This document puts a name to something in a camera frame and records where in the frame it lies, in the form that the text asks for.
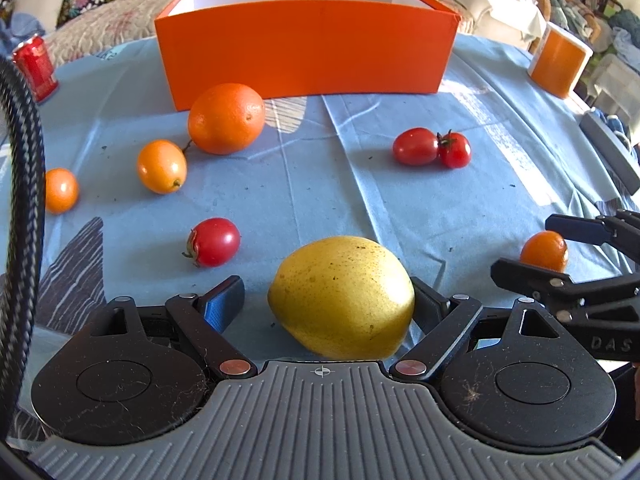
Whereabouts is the small orange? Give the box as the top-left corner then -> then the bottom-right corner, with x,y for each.
520,231 -> 568,273
46,168 -> 79,214
137,140 -> 188,195

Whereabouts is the black braided cable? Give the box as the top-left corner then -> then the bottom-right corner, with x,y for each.
0,54 -> 48,441

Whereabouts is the floral quilted sofa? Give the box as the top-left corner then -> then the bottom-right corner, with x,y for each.
44,0 -> 476,68

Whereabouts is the yellow pear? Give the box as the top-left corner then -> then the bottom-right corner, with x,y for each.
267,235 -> 416,361

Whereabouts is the orange white small box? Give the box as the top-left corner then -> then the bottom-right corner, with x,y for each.
527,22 -> 593,99

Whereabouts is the large orange near box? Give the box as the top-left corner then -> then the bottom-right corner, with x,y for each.
188,84 -> 266,155

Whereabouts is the red soda can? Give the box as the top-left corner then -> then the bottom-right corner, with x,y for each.
12,34 -> 60,103

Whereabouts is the grey remote control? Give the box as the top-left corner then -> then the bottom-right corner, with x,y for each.
579,112 -> 640,194

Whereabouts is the light blue tablecloth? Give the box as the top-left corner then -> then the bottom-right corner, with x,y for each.
25,36 -> 639,385

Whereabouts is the red tomato centre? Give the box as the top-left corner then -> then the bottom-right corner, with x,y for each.
183,218 -> 241,268

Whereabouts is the red tomato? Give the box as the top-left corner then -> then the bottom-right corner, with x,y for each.
392,127 -> 438,166
437,130 -> 472,169
183,218 -> 241,268

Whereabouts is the orange cardboard box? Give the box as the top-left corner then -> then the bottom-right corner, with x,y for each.
154,0 -> 460,110

